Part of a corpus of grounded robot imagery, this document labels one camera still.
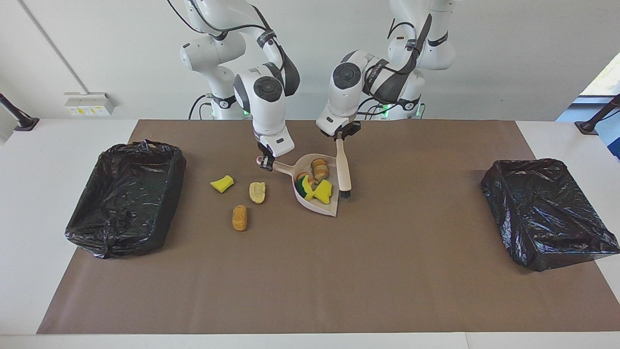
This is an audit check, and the black left base cable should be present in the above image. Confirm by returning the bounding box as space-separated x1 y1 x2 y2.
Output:
357 96 388 120

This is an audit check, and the beige hand brush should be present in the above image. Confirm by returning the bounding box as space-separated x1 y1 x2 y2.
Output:
335 138 352 200

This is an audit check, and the grey wall conduit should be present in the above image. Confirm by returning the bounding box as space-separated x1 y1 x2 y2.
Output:
18 0 82 95

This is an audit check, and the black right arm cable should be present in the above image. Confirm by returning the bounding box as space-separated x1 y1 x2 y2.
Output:
167 0 291 63

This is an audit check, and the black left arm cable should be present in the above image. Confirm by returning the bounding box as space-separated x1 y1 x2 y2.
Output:
385 12 436 105

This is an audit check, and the black base cable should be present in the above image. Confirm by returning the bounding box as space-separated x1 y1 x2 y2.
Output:
357 96 388 120
188 94 214 120

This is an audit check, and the beige plastic dustpan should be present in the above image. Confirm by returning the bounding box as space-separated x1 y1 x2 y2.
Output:
256 154 340 217

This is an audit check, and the black stand foot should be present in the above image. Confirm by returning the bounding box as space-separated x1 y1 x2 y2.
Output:
574 94 620 135
0 93 40 131

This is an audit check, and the black bag-lined bin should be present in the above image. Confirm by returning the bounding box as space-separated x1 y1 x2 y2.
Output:
480 158 620 272
65 140 187 259

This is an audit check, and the white wall socket box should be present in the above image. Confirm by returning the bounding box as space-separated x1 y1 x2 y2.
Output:
64 92 117 116

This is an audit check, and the green and yellow sponge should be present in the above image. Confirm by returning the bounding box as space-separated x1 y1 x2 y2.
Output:
296 175 315 198

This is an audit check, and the black right base cable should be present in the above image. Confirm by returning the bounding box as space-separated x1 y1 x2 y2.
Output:
188 94 214 120

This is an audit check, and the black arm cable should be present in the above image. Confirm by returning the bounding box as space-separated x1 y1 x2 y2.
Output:
167 0 291 63
385 12 436 105

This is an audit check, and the brown paper table mat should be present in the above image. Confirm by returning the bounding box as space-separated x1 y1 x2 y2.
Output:
37 120 620 334

